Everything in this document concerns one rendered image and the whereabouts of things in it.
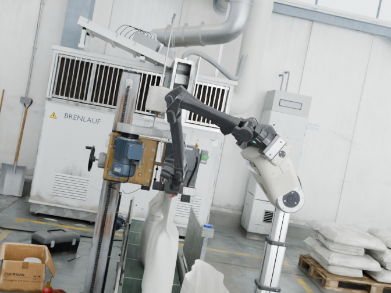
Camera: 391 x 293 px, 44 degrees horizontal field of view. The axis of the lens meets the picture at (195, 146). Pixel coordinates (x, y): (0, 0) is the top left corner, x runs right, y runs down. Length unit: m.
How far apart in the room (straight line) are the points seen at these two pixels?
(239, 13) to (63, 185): 2.92
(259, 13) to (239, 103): 1.21
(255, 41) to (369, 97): 2.39
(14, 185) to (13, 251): 3.01
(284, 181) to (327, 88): 5.29
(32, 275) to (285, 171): 2.23
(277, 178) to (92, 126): 3.77
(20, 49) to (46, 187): 2.32
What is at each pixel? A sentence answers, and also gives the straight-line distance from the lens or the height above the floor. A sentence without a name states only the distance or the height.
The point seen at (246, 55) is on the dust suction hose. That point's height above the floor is 2.47.
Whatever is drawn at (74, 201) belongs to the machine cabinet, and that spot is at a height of 0.27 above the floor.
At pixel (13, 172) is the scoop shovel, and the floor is 0.32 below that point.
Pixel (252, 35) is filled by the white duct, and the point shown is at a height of 2.75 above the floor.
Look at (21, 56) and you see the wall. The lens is 7.49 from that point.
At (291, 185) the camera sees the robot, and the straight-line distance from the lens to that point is 2.60.
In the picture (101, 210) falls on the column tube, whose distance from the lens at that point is 3.34.
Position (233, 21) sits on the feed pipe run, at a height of 2.69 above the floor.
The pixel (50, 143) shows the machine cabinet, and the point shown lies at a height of 0.92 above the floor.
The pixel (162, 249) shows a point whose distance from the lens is 2.85.
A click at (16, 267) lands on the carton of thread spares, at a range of 3.93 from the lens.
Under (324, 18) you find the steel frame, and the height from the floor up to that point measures 3.37.
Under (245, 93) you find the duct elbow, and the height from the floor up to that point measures 1.99.
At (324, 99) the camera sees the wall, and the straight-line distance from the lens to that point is 7.74.
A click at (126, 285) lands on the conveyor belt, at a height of 0.38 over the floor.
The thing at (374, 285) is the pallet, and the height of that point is 0.12.
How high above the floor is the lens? 1.52
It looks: 3 degrees down
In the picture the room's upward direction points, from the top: 11 degrees clockwise
